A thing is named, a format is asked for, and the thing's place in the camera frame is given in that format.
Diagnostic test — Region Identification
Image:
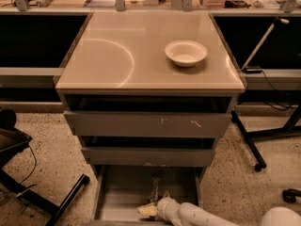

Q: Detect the black cable on floor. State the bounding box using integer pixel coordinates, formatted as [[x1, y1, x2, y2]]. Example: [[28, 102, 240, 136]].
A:
[[17, 145, 38, 200]]

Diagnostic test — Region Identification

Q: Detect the black wheeled stand right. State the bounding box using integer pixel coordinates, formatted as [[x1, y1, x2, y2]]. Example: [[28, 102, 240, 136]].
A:
[[231, 105, 301, 172]]

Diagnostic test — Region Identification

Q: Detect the grey drawer cabinet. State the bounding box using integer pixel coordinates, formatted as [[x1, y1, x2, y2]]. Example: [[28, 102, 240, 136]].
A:
[[55, 9, 246, 174]]

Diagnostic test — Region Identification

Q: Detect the grey drawer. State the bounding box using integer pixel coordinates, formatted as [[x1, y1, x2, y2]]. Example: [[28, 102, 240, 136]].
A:
[[82, 147, 214, 167], [90, 166, 203, 226], [64, 111, 230, 137]]

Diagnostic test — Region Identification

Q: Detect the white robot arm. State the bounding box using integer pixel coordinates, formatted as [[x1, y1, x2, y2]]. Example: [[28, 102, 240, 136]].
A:
[[137, 192, 301, 226]]

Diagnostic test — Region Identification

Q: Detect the clear plastic water bottle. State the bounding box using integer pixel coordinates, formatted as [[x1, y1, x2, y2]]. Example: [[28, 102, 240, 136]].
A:
[[150, 173, 162, 204]]

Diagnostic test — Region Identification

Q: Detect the white bowl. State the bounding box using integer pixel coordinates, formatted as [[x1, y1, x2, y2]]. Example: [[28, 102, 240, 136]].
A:
[[165, 40, 207, 68]]

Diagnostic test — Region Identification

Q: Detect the grey top drawer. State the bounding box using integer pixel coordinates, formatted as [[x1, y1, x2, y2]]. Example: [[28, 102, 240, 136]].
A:
[[64, 111, 230, 137]]

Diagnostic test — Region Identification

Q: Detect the black caster wheel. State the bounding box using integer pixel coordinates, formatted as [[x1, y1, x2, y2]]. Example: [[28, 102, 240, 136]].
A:
[[282, 188, 301, 203]]

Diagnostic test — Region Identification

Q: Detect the black stand left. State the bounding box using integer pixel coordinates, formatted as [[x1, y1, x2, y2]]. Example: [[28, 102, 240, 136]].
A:
[[0, 109, 90, 226]]

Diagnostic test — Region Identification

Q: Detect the grey middle drawer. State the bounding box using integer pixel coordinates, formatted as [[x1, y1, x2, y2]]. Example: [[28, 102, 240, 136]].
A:
[[82, 147, 214, 167]]

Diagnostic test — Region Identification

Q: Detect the grey bottom drawer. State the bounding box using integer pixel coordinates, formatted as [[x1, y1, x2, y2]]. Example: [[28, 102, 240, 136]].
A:
[[90, 166, 203, 226]]

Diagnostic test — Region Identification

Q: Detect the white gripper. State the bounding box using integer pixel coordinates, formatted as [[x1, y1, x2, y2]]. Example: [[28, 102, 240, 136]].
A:
[[137, 190, 181, 224]]

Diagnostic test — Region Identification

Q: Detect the white rod with black tip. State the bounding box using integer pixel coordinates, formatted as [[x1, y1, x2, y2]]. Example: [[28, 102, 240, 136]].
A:
[[241, 17, 290, 71]]

